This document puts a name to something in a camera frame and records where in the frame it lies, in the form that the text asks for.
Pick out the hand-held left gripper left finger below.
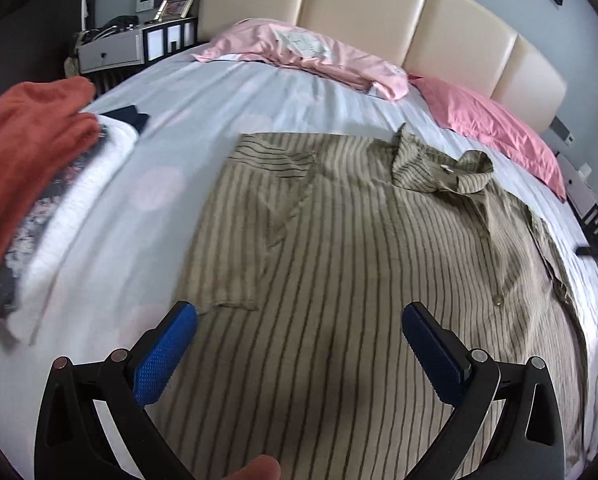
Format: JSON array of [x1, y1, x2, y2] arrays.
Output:
[[34, 301, 200, 480]]

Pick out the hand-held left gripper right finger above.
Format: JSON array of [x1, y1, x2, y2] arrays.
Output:
[[401, 301, 564, 480]]

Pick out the olive striped shirt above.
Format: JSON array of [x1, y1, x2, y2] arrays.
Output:
[[171, 122, 590, 480]]

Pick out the person's left hand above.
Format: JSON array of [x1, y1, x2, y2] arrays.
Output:
[[229, 454, 282, 480]]

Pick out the white black nightstand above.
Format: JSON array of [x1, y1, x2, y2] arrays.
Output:
[[559, 155, 598, 236], [76, 16, 200, 75]]

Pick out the dark floral folded garment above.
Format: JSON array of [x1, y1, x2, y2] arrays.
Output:
[[0, 155, 97, 318]]

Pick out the white folded garment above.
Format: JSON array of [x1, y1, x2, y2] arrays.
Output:
[[0, 116, 140, 346]]

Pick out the navy folded garment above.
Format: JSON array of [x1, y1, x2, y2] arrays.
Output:
[[101, 105, 150, 136]]

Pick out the orange fleece folded garment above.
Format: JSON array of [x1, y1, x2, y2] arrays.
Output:
[[0, 76, 102, 341]]

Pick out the light pink printed pillow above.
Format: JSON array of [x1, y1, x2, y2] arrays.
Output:
[[191, 19, 410, 101]]

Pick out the black telephone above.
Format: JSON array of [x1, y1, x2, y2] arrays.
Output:
[[76, 16, 140, 43]]

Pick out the beige padded headboard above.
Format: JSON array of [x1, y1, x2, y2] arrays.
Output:
[[199, 0, 567, 133]]

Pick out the photo frame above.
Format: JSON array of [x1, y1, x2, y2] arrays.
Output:
[[156, 0, 197, 22]]

